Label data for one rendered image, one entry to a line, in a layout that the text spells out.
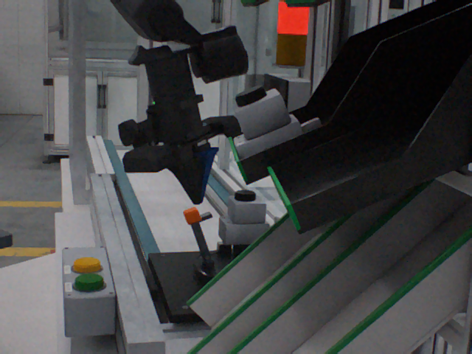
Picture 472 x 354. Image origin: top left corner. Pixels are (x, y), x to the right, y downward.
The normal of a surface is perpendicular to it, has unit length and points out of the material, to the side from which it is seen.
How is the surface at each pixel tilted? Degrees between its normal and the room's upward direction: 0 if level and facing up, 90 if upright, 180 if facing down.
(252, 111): 90
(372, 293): 45
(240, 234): 90
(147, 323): 0
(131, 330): 0
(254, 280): 90
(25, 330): 0
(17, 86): 90
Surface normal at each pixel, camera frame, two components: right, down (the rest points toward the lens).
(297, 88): 0.24, 0.22
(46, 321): 0.04, -0.98
